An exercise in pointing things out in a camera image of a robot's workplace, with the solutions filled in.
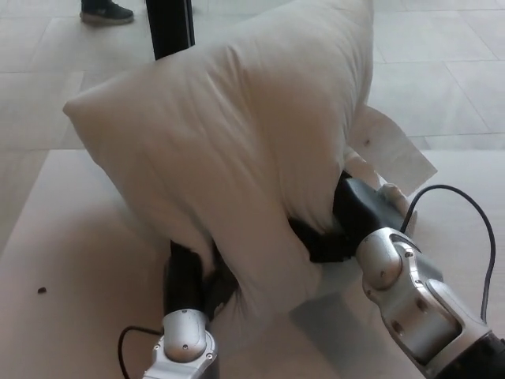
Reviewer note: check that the white square pillow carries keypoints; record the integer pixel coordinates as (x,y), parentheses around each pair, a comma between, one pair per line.
(221,158)

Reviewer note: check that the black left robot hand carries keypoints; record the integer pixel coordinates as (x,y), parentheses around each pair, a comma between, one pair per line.
(183,280)

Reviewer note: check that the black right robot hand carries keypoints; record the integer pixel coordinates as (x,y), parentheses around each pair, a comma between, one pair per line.
(363,209)

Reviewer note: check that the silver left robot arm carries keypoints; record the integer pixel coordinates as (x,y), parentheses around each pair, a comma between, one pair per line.
(185,339)

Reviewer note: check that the dark sneaker shoe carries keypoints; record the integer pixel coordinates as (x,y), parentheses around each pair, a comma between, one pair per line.
(108,13)

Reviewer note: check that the black vertical post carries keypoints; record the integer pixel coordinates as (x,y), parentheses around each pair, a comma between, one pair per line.
(169,27)

